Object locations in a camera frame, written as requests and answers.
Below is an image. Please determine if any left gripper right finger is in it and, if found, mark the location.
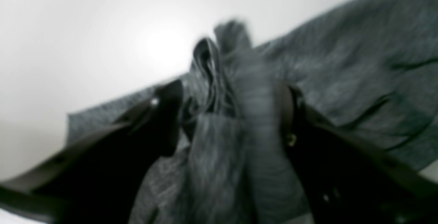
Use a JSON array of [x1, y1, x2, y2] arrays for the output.
[[277, 83, 438, 224]]

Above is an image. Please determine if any grey long-sleeve t-shirt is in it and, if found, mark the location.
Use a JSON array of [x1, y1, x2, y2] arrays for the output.
[[66, 0, 438, 224]]

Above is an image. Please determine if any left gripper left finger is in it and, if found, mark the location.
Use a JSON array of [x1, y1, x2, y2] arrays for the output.
[[1, 80, 183, 224]]

